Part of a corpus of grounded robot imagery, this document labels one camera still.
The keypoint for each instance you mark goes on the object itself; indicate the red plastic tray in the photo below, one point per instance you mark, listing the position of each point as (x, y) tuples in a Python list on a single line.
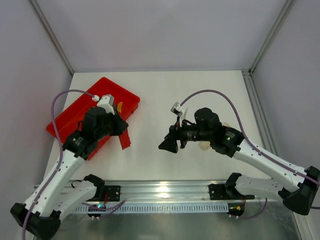
[(68, 124)]

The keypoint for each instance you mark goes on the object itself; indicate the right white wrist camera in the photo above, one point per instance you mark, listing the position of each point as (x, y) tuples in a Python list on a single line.
[(180, 111)]

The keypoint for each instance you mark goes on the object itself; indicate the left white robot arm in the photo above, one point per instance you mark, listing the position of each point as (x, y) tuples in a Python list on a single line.
[(42, 213)]

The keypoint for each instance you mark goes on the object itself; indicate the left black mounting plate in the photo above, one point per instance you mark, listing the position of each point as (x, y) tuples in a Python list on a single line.
[(112, 193)]

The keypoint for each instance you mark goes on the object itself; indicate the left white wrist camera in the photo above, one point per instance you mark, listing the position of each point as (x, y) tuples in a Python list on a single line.
[(104, 105)]

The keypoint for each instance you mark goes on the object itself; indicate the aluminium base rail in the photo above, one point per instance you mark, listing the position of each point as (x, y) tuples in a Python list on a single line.
[(170, 191)]

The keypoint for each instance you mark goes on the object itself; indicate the slotted white cable duct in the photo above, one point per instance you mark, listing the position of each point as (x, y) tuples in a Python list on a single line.
[(154, 208)]

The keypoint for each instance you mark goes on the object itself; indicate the cream utensil case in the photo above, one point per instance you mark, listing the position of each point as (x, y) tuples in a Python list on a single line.
[(205, 145)]

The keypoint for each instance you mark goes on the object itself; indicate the black mounting plate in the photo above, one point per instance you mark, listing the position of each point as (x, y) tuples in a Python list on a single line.
[(220, 192), (112, 193)]

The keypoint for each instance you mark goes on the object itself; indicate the left aluminium frame post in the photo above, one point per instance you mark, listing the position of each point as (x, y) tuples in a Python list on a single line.
[(51, 35)]

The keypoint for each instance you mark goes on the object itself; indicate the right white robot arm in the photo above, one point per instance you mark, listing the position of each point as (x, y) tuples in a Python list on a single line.
[(296, 187)]

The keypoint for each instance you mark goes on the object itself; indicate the red paper napkin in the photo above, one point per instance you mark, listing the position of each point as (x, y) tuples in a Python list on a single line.
[(124, 140)]

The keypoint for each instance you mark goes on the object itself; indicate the right aluminium side rail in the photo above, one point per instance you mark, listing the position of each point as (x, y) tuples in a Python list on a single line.
[(265, 131)]

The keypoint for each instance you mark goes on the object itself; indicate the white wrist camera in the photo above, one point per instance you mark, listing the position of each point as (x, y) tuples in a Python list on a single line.
[(104, 105), (180, 111)]

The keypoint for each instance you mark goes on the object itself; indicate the right aluminium frame post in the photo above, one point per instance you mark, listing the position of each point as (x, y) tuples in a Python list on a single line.
[(272, 33)]

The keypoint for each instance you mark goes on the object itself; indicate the aluminium frame post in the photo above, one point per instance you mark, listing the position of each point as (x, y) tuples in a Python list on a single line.
[(272, 33), (51, 35)]

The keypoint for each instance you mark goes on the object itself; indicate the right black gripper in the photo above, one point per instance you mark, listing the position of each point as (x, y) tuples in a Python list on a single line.
[(180, 140)]

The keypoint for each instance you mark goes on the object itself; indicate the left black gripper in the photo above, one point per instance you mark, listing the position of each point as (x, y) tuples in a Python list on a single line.
[(116, 123)]

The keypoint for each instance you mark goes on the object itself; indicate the yellow plastic spoon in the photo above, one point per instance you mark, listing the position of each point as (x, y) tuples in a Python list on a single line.
[(119, 107)]

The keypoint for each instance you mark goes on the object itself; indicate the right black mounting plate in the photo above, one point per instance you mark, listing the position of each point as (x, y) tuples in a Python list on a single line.
[(220, 192)]

